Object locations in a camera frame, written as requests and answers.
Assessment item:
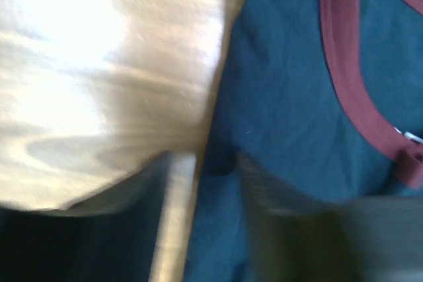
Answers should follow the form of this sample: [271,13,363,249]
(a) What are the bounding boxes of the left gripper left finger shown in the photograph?
[1,153,171,281]

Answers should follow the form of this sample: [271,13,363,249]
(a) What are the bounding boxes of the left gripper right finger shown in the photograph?
[237,154,422,281]

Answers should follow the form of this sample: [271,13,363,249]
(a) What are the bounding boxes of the navy basketball jersey tank top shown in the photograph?
[183,0,422,281]

